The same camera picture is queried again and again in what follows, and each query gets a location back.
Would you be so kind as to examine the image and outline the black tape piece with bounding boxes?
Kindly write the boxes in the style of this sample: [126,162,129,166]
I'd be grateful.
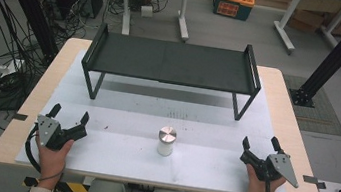
[11,112,29,122]
[300,174,329,191]

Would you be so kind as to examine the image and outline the silver metal cup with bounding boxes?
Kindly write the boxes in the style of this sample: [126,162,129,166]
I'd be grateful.
[155,125,179,159]

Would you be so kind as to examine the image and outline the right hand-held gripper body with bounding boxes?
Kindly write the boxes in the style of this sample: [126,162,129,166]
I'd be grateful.
[236,147,303,190]

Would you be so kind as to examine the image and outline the white power strip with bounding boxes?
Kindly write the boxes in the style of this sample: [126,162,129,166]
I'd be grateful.
[0,56,26,82]

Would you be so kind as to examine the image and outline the person's right hand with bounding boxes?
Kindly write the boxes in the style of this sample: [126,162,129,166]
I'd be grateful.
[242,162,288,192]

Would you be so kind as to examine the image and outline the person's left hand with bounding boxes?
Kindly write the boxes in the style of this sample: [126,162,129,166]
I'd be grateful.
[30,134,76,178]

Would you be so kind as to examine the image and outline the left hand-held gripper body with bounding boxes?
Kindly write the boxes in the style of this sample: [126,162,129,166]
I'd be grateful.
[33,114,90,157]

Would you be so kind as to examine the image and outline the left hand-held gripper cable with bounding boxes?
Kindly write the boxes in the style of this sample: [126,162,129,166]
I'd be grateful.
[18,121,88,192]

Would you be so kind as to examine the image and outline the white power adapter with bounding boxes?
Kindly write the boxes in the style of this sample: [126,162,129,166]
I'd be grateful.
[139,3,156,19]

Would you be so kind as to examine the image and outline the grey floor mat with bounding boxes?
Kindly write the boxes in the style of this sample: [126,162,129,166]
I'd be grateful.
[275,73,341,137]

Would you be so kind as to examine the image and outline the black metal shelf rack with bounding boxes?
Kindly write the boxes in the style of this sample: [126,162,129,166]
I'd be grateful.
[75,21,268,124]

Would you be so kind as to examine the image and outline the white desk frame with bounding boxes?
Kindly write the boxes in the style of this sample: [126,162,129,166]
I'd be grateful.
[268,0,341,63]

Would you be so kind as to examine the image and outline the white table mat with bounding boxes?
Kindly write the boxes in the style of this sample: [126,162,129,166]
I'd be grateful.
[15,41,304,192]

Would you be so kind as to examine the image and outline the orange and teal toolbox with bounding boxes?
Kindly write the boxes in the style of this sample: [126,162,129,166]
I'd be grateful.
[211,0,257,24]

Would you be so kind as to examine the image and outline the white desk with wooden top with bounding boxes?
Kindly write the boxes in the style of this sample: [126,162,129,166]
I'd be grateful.
[95,0,210,47]

